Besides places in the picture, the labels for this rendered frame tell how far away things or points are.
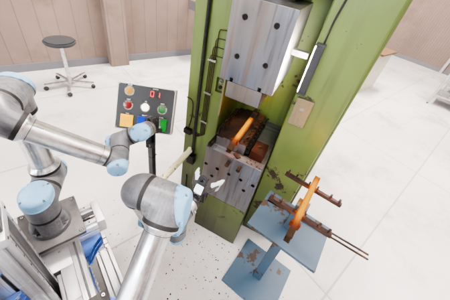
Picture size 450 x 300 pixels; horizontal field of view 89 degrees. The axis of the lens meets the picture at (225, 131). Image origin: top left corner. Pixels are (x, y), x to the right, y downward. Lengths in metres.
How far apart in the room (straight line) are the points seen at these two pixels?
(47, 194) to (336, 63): 1.36
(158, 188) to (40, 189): 0.57
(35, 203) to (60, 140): 0.32
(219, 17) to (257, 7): 0.29
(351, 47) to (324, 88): 0.22
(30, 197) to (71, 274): 0.38
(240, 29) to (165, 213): 0.85
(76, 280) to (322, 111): 1.38
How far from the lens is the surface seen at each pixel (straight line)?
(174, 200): 0.70
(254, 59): 1.16
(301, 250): 1.42
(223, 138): 1.44
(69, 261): 1.34
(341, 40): 1.22
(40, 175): 1.22
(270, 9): 1.10
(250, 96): 1.23
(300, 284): 2.20
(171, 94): 1.43
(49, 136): 0.92
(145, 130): 1.00
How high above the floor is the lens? 1.89
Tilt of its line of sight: 37 degrees down
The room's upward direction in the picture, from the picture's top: 12 degrees clockwise
